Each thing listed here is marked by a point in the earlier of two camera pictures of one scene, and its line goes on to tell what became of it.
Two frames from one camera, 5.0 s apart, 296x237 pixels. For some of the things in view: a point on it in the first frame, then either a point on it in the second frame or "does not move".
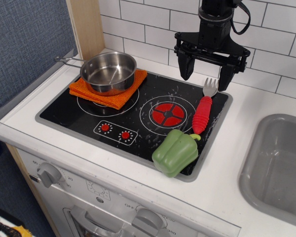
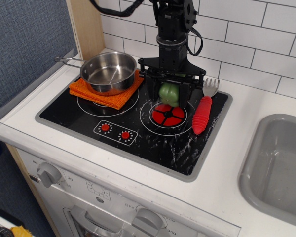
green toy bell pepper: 176,151 -> 169,93
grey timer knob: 48,174 does not move
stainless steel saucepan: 105,74 does not move
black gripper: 214,42 -> 173,63
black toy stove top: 160,103 does not move
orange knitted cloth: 79,89 does not move
